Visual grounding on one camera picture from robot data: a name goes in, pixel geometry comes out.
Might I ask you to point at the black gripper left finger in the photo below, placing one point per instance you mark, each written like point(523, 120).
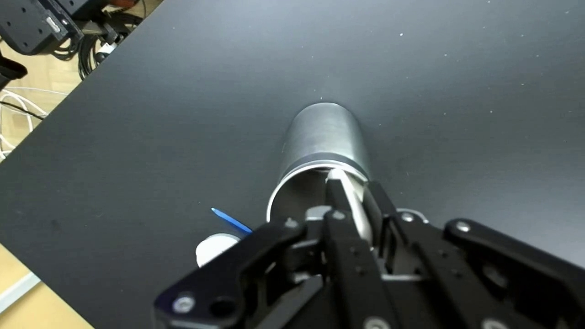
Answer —
point(340, 275)

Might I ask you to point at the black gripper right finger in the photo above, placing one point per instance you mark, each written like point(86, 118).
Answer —
point(487, 275)

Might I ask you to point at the white round disc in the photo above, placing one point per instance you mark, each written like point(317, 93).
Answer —
point(212, 248)

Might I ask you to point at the black equipment box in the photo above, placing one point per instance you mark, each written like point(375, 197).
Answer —
point(37, 25)

